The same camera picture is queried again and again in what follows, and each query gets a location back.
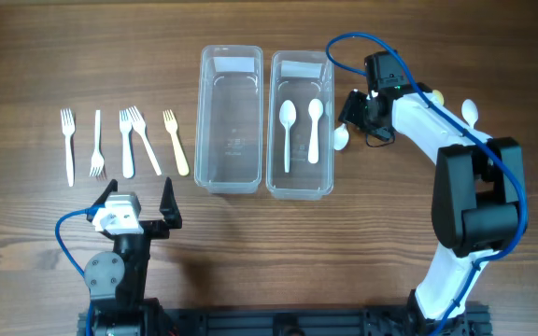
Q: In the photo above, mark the yellow plastic fork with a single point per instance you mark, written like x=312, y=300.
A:
x=171, y=126

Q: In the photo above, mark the white spoon thin handle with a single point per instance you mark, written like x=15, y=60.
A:
x=287, y=117

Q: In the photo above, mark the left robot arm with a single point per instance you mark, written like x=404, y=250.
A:
x=117, y=279

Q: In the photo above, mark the white fork slanted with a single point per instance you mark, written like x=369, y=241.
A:
x=140, y=127

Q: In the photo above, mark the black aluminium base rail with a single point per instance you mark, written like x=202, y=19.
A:
x=375, y=320

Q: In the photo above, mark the white spoon wide handle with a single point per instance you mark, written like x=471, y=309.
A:
x=315, y=111

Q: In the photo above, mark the white fork tines down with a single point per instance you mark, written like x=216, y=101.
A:
x=97, y=160

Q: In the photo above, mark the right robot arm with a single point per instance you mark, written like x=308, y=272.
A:
x=479, y=206

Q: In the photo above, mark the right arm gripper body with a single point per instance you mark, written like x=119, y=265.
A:
x=356, y=108

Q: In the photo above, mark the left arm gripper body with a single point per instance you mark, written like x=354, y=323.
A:
x=149, y=227

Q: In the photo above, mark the yellow plastic spoon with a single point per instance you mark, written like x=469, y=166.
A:
x=439, y=97

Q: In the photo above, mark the white spoon slanted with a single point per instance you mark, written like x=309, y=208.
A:
x=341, y=134

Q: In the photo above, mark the clear plastic container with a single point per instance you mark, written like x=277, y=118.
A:
x=228, y=151
x=300, y=76

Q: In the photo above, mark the white fork wide handle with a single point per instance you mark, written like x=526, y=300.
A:
x=127, y=158

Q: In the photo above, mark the white fork far left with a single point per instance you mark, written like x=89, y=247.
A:
x=68, y=129

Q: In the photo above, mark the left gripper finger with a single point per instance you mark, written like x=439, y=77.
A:
x=168, y=206
x=111, y=187

